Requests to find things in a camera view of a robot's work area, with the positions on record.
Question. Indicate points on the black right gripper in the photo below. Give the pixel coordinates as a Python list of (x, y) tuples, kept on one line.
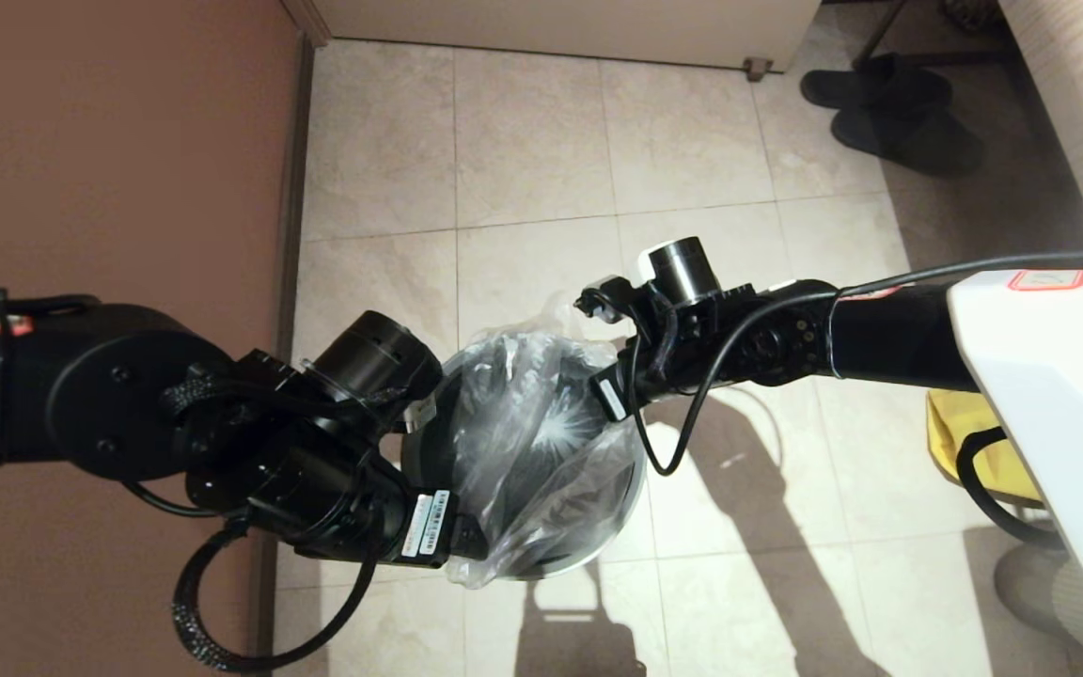
[(617, 393)]

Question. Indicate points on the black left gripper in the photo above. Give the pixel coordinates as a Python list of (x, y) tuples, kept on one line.
[(443, 531)]

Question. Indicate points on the clear plastic trash bag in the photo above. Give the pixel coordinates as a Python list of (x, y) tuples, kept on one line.
[(523, 442)]

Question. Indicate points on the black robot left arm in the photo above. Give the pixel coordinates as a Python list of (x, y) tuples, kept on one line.
[(128, 395)]

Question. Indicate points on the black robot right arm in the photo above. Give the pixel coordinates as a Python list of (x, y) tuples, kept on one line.
[(880, 329)]

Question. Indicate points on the black round trash bin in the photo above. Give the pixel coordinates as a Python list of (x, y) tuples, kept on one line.
[(617, 489)]

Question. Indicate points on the yellow cloth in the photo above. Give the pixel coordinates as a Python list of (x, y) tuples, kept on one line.
[(950, 432)]

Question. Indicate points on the small metal door stopper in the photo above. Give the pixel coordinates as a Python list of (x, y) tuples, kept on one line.
[(756, 70)]

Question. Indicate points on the white door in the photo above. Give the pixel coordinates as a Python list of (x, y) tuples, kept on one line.
[(551, 28)]

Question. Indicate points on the black slipper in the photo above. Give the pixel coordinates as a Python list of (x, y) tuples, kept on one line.
[(918, 146), (871, 89)]

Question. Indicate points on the grey ribbed round stool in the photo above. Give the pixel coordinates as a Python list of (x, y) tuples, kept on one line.
[(1068, 592)]

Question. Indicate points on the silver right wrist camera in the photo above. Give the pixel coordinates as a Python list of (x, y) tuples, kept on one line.
[(603, 299)]

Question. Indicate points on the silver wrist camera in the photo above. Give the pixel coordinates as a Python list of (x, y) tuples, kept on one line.
[(422, 414), (603, 299)]

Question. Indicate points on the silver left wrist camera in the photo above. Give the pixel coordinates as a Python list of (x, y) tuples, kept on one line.
[(422, 414)]

